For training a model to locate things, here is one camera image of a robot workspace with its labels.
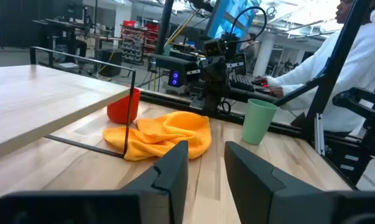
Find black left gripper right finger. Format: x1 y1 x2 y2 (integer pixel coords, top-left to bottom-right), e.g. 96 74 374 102
223 141 330 224

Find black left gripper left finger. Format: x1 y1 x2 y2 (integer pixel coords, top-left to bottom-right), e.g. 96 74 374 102
121 140 190 224

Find green plastic cup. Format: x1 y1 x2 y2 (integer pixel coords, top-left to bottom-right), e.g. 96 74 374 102
241 98 279 146

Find red mug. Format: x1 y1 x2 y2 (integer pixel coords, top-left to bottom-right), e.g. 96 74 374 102
106 87 141 125

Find wooden black-framed shelf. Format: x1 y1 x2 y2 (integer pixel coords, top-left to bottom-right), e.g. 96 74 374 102
0 45 137 163

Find orange cloth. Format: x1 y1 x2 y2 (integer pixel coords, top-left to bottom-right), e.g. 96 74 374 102
103 111 213 162

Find silver aluminium extrusion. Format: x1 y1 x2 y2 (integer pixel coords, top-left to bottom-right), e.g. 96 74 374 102
313 112 326 156

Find black keyboard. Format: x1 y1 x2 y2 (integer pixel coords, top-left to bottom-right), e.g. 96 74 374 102
229 74 256 93

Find red lit computer mouse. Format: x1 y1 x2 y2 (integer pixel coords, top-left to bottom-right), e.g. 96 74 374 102
252 78 269 88

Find black box blue lights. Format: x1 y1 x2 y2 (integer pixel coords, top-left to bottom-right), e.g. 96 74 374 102
148 52 201 88

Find black floor cabinet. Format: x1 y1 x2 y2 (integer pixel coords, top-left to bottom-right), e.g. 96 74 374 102
96 48 124 78

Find red storage bin rack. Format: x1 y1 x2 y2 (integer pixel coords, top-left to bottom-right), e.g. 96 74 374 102
120 20 160 66

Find blue display screen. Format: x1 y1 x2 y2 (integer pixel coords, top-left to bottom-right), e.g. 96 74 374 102
205 0 262 41

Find person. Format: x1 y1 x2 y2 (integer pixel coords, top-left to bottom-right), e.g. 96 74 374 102
254 0 375 135

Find black machine bracket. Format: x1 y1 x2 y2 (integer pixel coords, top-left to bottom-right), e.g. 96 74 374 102
331 86 375 160

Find black upright frame post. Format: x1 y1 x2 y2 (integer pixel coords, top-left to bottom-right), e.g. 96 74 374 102
155 0 175 55

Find black slanted frame post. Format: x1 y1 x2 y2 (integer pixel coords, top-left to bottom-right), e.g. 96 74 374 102
301 0 372 141

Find black cable loop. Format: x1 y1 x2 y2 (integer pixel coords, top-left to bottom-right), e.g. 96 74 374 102
229 6 268 44

